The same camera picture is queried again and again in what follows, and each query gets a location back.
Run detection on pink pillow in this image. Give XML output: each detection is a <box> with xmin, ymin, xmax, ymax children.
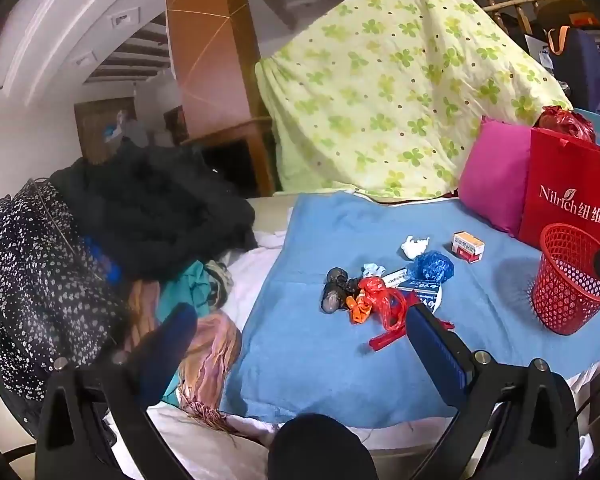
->
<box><xmin>457</xmin><ymin>116</ymin><xmax>533</xmax><ymax>236</ymax></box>

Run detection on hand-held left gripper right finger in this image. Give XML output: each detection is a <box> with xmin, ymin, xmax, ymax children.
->
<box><xmin>405</xmin><ymin>302</ymin><xmax>581</xmax><ymax>480</ymax></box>

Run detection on orange white medicine box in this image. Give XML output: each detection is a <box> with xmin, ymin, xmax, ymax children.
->
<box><xmin>451</xmin><ymin>231</ymin><xmax>486</xmax><ymax>264</ymax></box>

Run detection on orange plastic scrap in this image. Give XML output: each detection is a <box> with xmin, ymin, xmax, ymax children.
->
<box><xmin>346</xmin><ymin>296</ymin><xmax>376</xmax><ymax>325</ymax></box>

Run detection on navy bag orange handles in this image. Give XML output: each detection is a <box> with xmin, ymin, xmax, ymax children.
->
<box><xmin>545</xmin><ymin>25</ymin><xmax>600</xmax><ymax>116</ymax></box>

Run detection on teal cloth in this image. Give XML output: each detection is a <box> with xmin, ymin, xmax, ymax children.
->
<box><xmin>157</xmin><ymin>260</ymin><xmax>216</xmax><ymax>406</ymax></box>

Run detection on dark round object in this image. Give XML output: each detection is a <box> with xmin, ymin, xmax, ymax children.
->
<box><xmin>267</xmin><ymin>413</ymin><xmax>378</xmax><ymax>480</ymax></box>

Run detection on red paper bag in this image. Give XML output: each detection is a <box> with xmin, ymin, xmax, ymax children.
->
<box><xmin>517</xmin><ymin>127</ymin><xmax>600</xmax><ymax>261</ymax></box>

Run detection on white tissue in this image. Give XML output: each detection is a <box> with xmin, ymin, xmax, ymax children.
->
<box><xmin>400</xmin><ymin>235</ymin><xmax>431</xmax><ymax>260</ymax></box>

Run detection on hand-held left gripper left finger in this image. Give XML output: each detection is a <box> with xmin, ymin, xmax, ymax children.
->
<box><xmin>35</xmin><ymin>302</ymin><xmax>201</xmax><ymax>480</ymax></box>

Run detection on dark grey scouring pad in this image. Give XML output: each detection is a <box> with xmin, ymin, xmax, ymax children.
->
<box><xmin>320</xmin><ymin>267</ymin><xmax>363</xmax><ymax>315</ymax></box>

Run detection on wooden door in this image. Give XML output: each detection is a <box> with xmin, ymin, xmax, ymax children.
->
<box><xmin>75</xmin><ymin>97</ymin><xmax>136</xmax><ymax>161</ymax></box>

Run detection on pink orange striped scarf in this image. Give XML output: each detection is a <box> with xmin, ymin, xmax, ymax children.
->
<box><xmin>127</xmin><ymin>280</ymin><xmax>243</xmax><ymax>433</ymax></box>

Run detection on red plastic strip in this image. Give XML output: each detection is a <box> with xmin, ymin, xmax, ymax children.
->
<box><xmin>369</xmin><ymin>322</ymin><xmax>453</xmax><ymax>352</ymax></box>

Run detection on blue towel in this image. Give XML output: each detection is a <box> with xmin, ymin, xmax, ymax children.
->
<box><xmin>220</xmin><ymin>191</ymin><xmax>600</xmax><ymax>428</ymax></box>

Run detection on long white box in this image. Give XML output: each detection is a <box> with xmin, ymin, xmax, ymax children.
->
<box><xmin>380</xmin><ymin>268</ymin><xmax>411</xmax><ymax>289</ymax></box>

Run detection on brown striped cloth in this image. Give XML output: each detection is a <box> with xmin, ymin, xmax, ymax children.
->
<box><xmin>205</xmin><ymin>260</ymin><xmax>236</xmax><ymax>311</ymax></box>

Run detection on green floral blanket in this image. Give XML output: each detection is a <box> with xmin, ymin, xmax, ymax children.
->
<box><xmin>255</xmin><ymin>0</ymin><xmax>573</xmax><ymax>206</ymax></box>

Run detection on blue plastic bag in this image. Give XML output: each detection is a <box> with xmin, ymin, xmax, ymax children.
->
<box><xmin>407</xmin><ymin>250</ymin><xmax>455</xmax><ymax>285</ymax></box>

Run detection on blue white packet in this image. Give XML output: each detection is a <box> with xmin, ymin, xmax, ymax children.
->
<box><xmin>397</xmin><ymin>280</ymin><xmax>443</xmax><ymax>313</ymax></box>

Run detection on thin red plastic bag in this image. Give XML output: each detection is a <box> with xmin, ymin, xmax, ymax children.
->
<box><xmin>356</xmin><ymin>276</ymin><xmax>408</xmax><ymax>333</ymax></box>

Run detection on red mesh basket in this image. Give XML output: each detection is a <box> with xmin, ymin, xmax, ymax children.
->
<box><xmin>530</xmin><ymin>223</ymin><xmax>600</xmax><ymax>336</ymax></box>

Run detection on dark red crinkled plastic bag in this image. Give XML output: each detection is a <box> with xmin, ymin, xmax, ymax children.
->
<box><xmin>535</xmin><ymin>106</ymin><xmax>597</xmax><ymax>143</ymax></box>

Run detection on black white spotted garment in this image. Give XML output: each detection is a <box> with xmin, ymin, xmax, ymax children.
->
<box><xmin>0</xmin><ymin>180</ymin><xmax>131</xmax><ymax>401</ymax></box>

